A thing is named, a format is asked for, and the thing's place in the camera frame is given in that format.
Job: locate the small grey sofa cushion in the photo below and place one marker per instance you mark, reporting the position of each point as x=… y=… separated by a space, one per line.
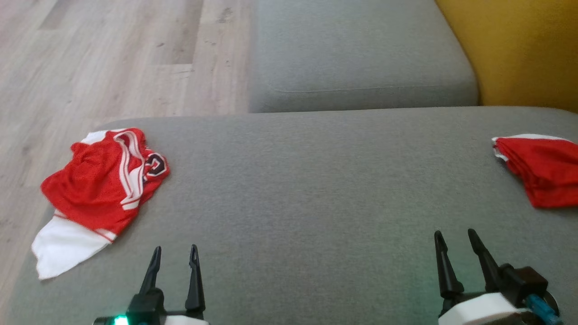
x=361 y=54

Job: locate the mustard yellow sofa cushion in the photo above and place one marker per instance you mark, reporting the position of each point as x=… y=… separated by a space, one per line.
x=519 y=45

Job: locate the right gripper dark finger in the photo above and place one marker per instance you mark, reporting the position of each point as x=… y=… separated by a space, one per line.
x=447 y=271
x=485 y=264

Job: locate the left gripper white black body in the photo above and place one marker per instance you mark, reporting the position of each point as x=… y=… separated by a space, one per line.
x=144 y=309

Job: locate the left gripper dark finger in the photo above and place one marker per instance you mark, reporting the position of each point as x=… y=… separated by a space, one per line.
x=195 y=284
x=151 y=275

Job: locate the large grey sofa seat cushion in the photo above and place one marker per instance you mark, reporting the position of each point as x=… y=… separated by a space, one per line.
x=316 y=203

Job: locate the red white-sleeved shirt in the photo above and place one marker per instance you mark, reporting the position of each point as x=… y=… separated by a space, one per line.
x=99 y=185

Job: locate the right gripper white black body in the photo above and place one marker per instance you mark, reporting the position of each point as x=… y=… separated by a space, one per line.
x=478 y=309

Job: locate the red garment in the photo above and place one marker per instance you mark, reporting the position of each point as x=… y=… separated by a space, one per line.
x=546 y=171

